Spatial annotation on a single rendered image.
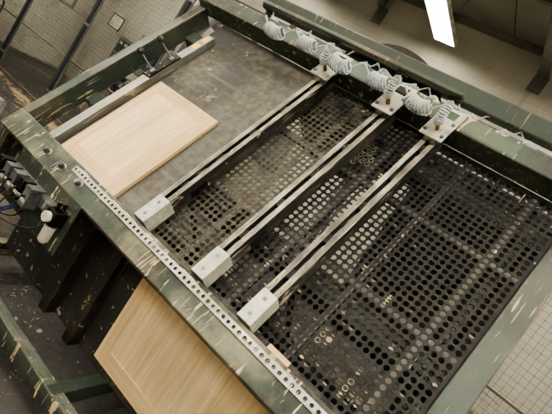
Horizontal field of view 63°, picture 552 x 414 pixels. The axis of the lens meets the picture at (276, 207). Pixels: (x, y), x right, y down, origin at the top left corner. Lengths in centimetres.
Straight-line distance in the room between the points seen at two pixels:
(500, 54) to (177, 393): 613
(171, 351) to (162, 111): 107
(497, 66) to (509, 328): 564
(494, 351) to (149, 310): 126
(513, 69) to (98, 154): 578
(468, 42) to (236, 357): 623
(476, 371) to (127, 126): 169
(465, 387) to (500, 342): 18
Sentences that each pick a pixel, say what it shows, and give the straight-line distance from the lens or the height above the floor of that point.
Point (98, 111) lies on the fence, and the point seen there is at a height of 109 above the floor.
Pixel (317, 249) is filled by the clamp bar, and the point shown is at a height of 121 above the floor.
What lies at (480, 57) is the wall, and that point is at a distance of 702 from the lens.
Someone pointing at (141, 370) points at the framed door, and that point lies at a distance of 198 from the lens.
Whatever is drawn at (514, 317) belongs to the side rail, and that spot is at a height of 140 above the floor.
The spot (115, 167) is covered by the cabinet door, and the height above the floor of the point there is 97.
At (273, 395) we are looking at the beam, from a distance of 139.
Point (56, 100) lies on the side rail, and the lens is 247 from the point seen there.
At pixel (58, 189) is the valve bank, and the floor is 79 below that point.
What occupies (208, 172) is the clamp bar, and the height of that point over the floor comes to 119.
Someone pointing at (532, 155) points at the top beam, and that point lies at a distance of 191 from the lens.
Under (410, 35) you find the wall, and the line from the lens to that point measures 733.
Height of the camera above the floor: 145
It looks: 7 degrees down
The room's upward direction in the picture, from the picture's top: 34 degrees clockwise
